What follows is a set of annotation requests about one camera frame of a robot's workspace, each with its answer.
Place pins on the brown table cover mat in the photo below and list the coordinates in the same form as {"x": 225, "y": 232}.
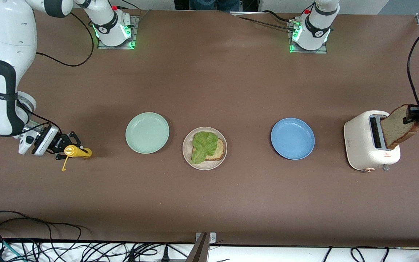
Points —
{"x": 209, "y": 91}

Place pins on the metal clamp bracket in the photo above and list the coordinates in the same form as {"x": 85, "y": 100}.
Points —
{"x": 200, "y": 247}

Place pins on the black power plug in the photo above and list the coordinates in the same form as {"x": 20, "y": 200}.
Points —
{"x": 165, "y": 254}

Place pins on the mint green plate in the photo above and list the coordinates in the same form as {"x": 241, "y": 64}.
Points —
{"x": 147, "y": 133}

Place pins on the green lettuce leaf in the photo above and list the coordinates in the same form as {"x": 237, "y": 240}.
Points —
{"x": 202, "y": 145}

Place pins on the beige plate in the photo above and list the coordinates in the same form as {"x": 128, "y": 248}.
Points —
{"x": 187, "y": 147}

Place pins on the dark crust bread slice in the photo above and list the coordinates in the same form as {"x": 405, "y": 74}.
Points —
{"x": 395, "y": 127}

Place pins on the yellow mustard squeeze bottle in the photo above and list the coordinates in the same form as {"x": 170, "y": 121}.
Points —
{"x": 80, "y": 152}

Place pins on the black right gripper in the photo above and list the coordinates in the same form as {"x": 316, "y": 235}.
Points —
{"x": 57, "y": 142}

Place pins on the light crust bread slice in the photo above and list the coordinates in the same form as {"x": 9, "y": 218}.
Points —
{"x": 220, "y": 149}

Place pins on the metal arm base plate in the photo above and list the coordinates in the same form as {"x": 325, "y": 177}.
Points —
{"x": 136, "y": 29}
{"x": 294, "y": 51}

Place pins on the white toaster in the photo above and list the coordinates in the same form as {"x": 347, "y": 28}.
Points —
{"x": 358, "y": 145}

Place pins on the person in dark trousers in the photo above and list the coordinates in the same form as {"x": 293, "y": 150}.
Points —
{"x": 215, "y": 4}

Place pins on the blue plate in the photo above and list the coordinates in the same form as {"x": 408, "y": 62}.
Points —
{"x": 292, "y": 138}

